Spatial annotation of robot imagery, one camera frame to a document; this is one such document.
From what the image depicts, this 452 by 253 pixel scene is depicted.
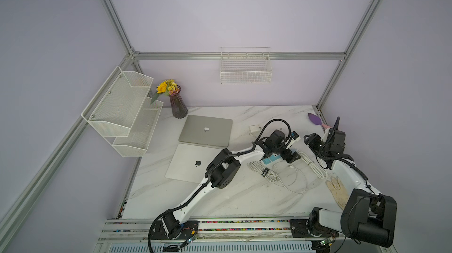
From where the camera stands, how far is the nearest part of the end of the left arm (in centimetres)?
80

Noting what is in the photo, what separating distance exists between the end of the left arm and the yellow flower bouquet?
548 millimetres

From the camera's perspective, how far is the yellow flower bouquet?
3.20 feet
